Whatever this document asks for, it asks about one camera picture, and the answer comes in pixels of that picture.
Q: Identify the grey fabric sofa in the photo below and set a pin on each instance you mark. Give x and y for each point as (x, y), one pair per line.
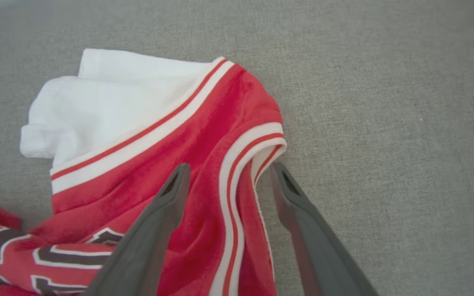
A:
(385, 82)

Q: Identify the red white basketball jersey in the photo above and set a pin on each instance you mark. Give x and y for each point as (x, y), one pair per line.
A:
(204, 123)

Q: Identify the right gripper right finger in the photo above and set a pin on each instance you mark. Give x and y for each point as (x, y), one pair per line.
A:
(315, 246)

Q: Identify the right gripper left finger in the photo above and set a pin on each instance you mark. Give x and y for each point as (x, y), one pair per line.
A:
(150, 238)

